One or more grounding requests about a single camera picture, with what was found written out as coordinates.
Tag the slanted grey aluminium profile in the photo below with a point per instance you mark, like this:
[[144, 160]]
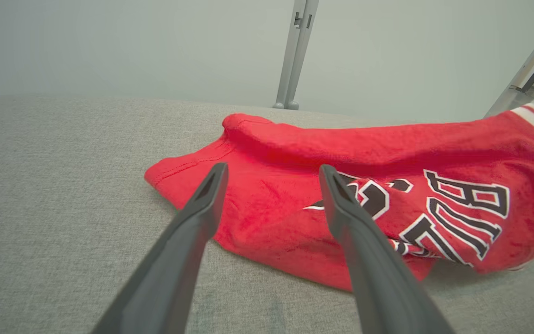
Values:
[[524, 76]]

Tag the red lettered jersey white sleeves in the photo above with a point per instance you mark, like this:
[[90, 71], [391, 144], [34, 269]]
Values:
[[295, 153]]

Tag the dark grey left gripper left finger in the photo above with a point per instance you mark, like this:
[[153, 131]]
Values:
[[174, 278]]

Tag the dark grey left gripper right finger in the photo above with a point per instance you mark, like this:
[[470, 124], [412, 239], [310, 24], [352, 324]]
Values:
[[378, 287]]

